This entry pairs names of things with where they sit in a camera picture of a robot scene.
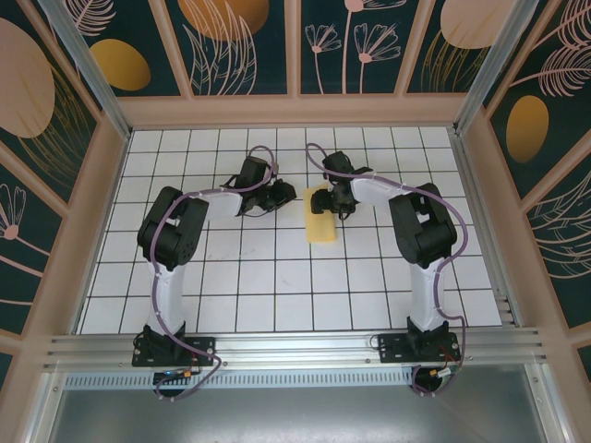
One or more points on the yellow cloth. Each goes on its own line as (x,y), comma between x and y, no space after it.
(321,228)

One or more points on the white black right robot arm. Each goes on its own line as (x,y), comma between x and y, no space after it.
(425,295)

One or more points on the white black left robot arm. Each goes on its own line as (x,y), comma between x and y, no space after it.
(168,295)

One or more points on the grey metal sheet panel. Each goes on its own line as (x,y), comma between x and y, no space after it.
(295,415)

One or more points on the aluminium side rail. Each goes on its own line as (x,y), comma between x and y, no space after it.
(482,221)

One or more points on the long aluminium mounting rail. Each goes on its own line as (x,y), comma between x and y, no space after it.
(295,346)

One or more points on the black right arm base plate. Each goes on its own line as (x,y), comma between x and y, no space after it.
(392,346)

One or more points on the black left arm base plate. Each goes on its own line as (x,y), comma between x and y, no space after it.
(203,346)

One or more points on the aluminium corner post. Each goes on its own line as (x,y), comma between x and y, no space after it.
(92,76)
(490,69)

